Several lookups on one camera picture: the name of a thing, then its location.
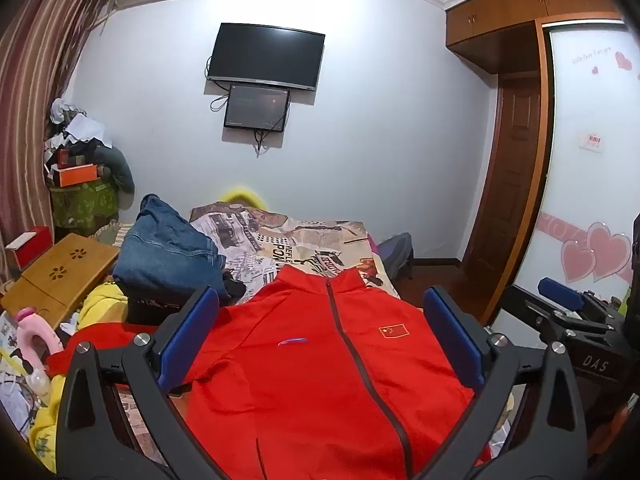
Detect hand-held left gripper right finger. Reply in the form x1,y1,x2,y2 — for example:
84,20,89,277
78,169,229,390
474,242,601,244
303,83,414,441
410,286,588,480

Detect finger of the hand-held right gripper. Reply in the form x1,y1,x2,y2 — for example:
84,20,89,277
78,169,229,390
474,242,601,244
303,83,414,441
500,285,576,356
539,277,621,333

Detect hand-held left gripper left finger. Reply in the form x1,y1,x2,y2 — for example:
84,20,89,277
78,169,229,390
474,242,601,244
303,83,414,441
55,286,236,480

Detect red zip jacket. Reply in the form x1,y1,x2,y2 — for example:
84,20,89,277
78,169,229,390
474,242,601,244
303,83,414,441
50,265,501,480

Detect pile of clothes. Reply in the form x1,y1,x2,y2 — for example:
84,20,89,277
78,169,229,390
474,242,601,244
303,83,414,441
44,97,136,196

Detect dark cloth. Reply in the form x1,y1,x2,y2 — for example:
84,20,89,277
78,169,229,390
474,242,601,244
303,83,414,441
127,299,168,326

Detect small black cloth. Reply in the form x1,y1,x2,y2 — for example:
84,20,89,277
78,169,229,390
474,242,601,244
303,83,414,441
222,270,247,306

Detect blue denim jeans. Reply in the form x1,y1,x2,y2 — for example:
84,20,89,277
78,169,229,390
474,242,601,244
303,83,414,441
112,194,228,306

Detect yellow blanket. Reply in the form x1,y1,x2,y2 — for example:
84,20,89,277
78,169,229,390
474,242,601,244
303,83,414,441
30,282,130,476

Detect grey purple backpack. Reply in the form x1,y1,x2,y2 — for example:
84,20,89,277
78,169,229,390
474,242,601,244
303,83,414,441
372,234,415,281

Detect brown wooden door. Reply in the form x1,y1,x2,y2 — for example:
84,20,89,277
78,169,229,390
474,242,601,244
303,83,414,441
462,72,543,281

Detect newspaper print bed sheet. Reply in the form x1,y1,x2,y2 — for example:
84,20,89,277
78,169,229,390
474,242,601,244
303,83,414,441
107,201,401,468

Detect white heart sticker wardrobe door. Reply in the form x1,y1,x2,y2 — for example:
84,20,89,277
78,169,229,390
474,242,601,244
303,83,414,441
492,20,640,331

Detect yellow round object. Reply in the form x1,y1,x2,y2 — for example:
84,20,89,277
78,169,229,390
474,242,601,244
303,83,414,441
222,187,264,209

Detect wooden lap table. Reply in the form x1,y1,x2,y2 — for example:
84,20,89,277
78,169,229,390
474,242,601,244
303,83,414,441
0,232,121,328

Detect pink toy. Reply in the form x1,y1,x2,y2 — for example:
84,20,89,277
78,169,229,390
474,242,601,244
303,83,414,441
12,307,66,376

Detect green patterned bag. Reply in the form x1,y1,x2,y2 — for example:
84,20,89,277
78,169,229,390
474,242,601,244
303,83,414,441
50,180,121,233

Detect red box with white lid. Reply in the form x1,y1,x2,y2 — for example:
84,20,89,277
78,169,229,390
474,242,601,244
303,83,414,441
5,226,53,271

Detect orange box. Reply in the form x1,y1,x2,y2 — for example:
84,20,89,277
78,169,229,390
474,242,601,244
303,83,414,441
50,162,98,187

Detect wooden overhead cabinet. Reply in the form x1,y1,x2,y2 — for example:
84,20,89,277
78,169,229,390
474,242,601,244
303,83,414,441
445,0,623,75

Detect striped brown curtain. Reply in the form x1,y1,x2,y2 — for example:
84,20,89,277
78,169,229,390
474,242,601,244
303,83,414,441
0,0,123,281

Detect small black wall monitor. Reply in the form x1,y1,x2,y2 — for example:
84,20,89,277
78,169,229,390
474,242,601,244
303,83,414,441
223,85,292,132

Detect large black wall television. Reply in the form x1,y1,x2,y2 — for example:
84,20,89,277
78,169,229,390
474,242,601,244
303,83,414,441
206,22,326,92

